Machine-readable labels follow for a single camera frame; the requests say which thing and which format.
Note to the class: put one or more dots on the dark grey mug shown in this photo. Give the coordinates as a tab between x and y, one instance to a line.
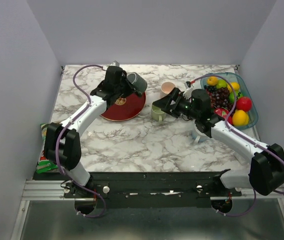
138	82

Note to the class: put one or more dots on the yellow lemon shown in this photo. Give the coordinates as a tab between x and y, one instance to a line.
235	86

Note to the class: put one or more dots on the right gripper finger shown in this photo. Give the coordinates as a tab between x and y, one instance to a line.
164	104
175	94

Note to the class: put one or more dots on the yellow fruit lower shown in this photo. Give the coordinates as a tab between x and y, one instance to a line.
240	118

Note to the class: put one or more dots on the red apple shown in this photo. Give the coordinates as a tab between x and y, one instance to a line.
244	103

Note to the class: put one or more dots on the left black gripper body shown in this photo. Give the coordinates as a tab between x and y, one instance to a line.
121	90

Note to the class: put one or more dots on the pink mug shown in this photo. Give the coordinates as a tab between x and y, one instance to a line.
166	88

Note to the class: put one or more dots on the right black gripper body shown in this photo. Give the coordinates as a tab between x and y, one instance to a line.
183	106

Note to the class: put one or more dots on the orange fruit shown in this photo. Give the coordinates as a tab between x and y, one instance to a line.
212	80

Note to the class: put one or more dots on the pink dragon fruit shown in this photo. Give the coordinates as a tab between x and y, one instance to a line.
223	113

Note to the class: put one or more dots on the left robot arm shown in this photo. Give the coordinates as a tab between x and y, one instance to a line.
62	144

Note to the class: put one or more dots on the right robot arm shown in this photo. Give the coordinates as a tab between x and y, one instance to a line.
266	171

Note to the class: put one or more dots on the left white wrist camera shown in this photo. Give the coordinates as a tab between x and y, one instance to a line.
115	63

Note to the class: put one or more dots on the teal plastic fruit bin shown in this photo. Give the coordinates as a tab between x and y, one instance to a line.
232	77

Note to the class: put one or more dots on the round red tray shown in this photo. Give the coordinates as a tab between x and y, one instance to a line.
125	108

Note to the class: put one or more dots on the green striped melon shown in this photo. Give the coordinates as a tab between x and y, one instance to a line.
236	96

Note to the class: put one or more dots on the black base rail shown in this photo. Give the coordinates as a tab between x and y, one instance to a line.
119	190

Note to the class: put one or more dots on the light green mug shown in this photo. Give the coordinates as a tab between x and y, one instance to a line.
157	114

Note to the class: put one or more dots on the light blue mug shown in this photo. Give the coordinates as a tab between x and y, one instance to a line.
198	136

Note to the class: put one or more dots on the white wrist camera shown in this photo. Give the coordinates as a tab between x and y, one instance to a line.
115	63
189	89

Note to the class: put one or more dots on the green lime fruit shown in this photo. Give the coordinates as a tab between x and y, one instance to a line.
221	84

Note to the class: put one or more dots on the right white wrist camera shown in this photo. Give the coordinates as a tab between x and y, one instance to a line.
189	89

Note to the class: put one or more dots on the dark grape bunch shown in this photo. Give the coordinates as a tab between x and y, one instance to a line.
219	97

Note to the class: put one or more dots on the cassava chips bag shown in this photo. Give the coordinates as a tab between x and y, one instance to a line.
44	165

